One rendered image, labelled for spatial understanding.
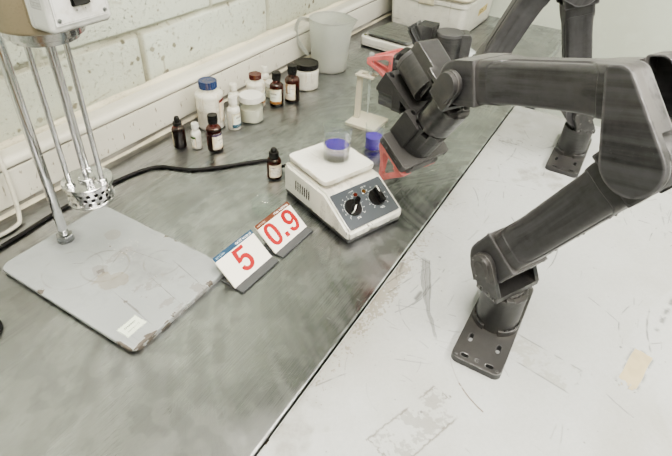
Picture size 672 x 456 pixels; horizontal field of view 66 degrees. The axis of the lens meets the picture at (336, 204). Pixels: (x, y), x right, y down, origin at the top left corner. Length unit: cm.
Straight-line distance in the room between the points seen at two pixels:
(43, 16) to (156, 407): 46
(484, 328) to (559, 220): 23
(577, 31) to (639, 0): 107
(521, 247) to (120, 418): 54
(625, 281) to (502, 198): 27
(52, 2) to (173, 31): 67
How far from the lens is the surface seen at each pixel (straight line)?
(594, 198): 60
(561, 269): 96
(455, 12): 194
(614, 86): 54
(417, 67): 77
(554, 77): 61
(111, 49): 117
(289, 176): 99
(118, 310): 82
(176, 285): 84
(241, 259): 85
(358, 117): 130
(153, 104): 121
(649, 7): 223
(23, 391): 79
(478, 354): 77
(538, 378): 79
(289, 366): 73
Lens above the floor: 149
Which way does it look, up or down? 36 degrees down
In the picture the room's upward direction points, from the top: 3 degrees clockwise
